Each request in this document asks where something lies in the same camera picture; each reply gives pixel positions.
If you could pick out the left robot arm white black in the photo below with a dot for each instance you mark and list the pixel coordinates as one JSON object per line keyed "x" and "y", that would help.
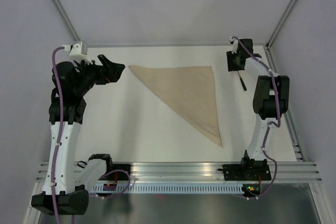
{"x": 63, "y": 192}

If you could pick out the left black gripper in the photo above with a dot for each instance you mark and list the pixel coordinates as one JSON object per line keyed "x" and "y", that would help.
{"x": 112, "y": 75}

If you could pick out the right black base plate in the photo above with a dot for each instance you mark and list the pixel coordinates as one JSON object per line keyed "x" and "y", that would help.
{"x": 247, "y": 172}

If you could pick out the aluminium frame post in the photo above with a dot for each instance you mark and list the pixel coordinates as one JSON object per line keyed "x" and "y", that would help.
{"x": 281, "y": 22}
{"x": 66, "y": 20}

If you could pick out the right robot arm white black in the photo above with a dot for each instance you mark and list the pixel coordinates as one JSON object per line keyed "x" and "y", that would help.
{"x": 270, "y": 102}

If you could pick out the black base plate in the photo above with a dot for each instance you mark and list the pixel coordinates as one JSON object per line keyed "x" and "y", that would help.
{"x": 119, "y": 172}
{"x": 247, "y": 172}

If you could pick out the gold fork green handle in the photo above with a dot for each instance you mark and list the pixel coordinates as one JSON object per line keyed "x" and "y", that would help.
{"x": 242, "y": 81}

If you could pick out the aluminium frame post right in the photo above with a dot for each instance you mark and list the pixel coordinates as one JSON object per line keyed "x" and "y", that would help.
{"x": 281, "y": 22}

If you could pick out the white slotted cable duct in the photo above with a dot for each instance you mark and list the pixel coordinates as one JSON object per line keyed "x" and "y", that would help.
{"x": 169, "y": 188}

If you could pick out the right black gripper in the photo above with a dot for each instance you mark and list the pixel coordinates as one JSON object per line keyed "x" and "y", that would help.
{"x": 231, "y": 66}

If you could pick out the aluminium frame back bar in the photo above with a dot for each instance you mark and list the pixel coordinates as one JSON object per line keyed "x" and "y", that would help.
{"x": 161, "y": 45}

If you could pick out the beige cloth napkin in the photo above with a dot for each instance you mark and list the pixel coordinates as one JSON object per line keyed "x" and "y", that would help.
{"x": 189, "y": 92}

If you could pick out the aluminium frame post left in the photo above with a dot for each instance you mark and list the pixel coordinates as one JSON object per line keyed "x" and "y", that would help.
{"x": 66, "y": 20}

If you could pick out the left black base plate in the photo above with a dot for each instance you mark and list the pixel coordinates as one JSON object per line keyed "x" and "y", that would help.
{"x": 119, "y": 172}

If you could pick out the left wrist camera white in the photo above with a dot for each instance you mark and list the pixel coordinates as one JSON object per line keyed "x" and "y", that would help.
{"x": 78, "y": 52}

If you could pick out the aluminium mounting rail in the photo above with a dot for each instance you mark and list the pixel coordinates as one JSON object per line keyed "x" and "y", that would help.
{"x": 216, "y": 172}

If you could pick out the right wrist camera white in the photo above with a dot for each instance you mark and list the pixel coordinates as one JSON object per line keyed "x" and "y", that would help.
{"x": 234, "y": 41}

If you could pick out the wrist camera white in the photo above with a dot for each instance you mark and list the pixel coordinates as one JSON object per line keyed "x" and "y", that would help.
{"x": 234, "y": 41}
{"x": 78, "y": 52}

